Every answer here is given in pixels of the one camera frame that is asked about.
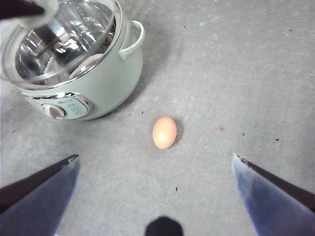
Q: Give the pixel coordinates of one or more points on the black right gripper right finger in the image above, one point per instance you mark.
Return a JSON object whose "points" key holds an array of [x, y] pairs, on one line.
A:
{"points": [[278, 201]]}

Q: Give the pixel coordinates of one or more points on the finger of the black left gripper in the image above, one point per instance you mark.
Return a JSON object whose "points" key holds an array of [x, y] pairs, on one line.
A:
{"points": [[17, 8]]}

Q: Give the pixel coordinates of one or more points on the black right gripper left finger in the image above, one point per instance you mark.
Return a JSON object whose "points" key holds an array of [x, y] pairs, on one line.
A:
{"points": [[32, 204]]}

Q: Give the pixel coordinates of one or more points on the glass lid with white knob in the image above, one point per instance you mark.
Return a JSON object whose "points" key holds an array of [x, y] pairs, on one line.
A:
{"points": [[66, 37]]}

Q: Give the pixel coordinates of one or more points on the brown egg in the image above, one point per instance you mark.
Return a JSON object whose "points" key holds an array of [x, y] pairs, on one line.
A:
{"points": [[164, 132]]}

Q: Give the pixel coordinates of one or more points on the pale green electric pot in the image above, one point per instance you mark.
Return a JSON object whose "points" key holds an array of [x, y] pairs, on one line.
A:
{"points": [[115, 81]]}

